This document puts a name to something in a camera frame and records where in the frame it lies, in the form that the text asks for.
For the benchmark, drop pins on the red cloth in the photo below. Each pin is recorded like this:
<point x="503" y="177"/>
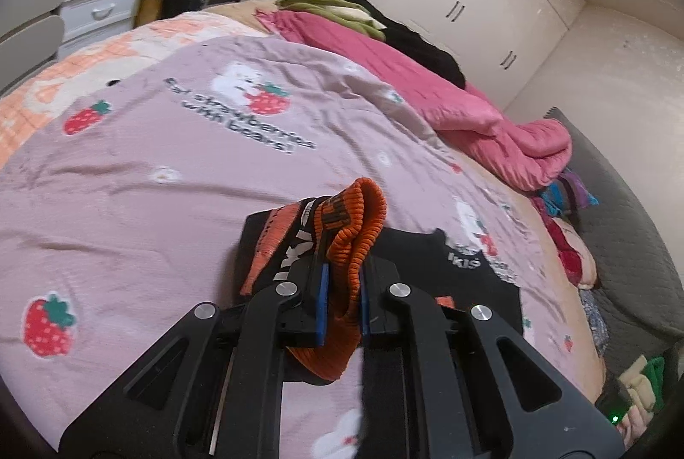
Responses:
<point x="569" y="256"/>

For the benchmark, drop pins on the green and cream cloth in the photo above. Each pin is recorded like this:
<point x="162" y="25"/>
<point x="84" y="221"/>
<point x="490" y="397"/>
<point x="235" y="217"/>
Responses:
<point x="649" y="373"/>

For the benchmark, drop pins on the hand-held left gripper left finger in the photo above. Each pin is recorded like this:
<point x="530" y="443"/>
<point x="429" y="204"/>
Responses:
<point x="320" y="301"/>

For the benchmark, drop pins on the black cloth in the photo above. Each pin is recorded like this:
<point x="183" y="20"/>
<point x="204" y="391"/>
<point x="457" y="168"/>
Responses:
<point x="422" y="47"/>

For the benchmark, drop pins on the black garment with white print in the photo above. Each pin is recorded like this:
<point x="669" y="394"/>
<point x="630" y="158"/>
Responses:
<point x="470" y="277"/>

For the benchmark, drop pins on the pink quilt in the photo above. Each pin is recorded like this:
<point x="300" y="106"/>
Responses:
<point x="427" y="90"/>

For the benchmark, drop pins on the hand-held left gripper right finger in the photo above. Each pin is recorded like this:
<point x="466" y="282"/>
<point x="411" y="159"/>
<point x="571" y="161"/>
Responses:
<point x="365" y="301"/>

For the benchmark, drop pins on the strawberry printed lilac blanket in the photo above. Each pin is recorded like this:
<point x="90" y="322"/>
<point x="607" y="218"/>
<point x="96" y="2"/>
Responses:
<point x="160" y="224"/>

